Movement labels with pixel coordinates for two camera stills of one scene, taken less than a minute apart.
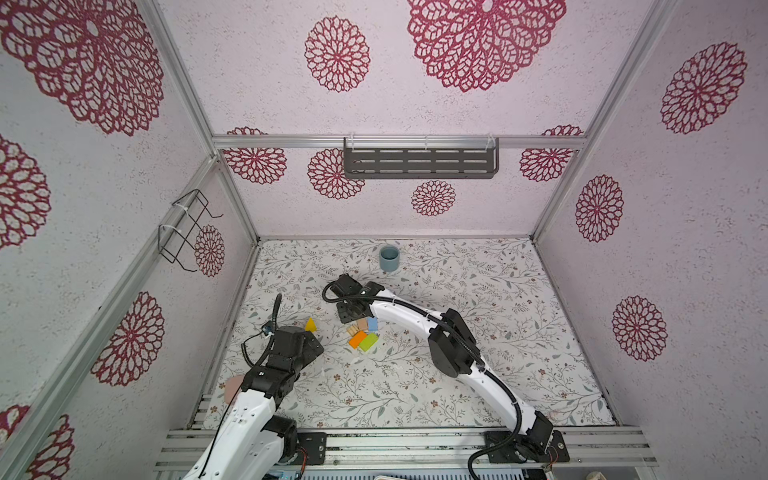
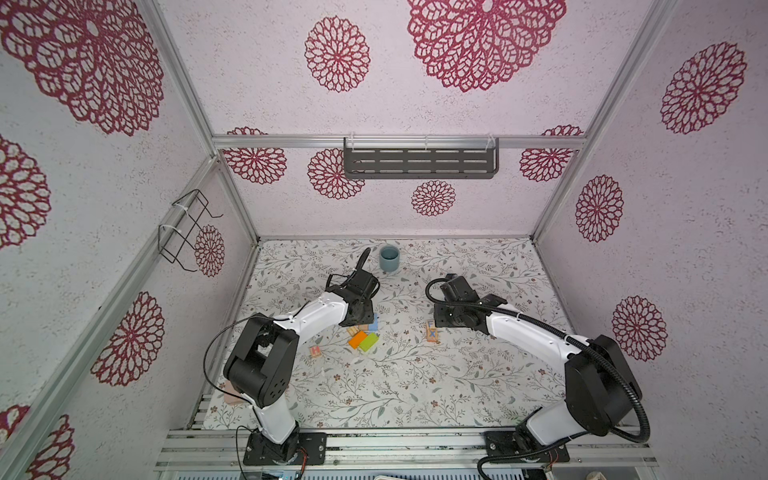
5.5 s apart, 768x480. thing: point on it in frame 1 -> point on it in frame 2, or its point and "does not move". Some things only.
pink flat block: x=233 y=383 does not move
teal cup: x=389 y=257 does not move
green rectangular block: x=369 y=341 does not move
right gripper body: x=345 y=312 -> x=444 y=316
